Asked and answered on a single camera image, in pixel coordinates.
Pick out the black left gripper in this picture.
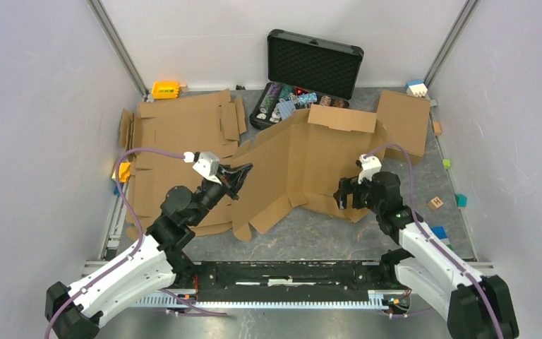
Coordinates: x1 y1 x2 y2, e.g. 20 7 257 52
189 161 253 225

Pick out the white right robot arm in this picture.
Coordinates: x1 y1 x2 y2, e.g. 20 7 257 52
334 171 519 338

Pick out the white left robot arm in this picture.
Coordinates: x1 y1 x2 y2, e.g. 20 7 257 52
45 163 253 338

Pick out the folded brown cardboard box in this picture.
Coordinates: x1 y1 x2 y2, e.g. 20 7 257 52
377 90 430 165

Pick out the stack of flat cardboard sheets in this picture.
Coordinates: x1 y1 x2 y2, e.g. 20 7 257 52
119 90 246 240

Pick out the wooden letter H cube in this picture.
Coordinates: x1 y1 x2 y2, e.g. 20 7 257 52
427 196 444 210

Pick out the blue playing card deck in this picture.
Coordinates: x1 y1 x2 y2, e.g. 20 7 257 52
276 100 296 120

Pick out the green small cube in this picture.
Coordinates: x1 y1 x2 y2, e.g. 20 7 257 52
442 159 451 170

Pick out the blue green block stack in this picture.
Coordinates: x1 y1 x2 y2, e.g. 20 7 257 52
431 226 452 249

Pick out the small wooden cube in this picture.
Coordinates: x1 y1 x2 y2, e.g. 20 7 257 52
433 121 442 136

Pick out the yellow orange toy block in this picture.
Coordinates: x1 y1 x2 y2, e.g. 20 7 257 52
118 161 131 184

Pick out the teal small cube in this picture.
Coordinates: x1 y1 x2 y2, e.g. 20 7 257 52
454 194 468 208

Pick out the blue white toy block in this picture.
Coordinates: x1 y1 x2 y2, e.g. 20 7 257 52
404 80 428 98

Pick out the black poker chip case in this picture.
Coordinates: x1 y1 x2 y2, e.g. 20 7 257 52
249 29 364 130

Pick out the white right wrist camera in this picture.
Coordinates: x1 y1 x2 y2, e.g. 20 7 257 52
356 154 382 184

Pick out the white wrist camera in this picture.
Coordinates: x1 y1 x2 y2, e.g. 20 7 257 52
356 154 382 184
183 152 221 184

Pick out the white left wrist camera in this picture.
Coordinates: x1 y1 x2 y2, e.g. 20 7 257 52
183 152 221 184

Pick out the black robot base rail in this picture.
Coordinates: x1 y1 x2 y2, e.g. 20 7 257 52
171 260 407 303

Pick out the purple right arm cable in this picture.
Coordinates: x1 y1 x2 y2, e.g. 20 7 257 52
362 143 506 339

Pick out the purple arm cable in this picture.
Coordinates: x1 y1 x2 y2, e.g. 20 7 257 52
44 147 229 339
362 143 506 339

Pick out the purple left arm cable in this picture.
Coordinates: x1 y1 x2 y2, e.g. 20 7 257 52
44 147 229 339

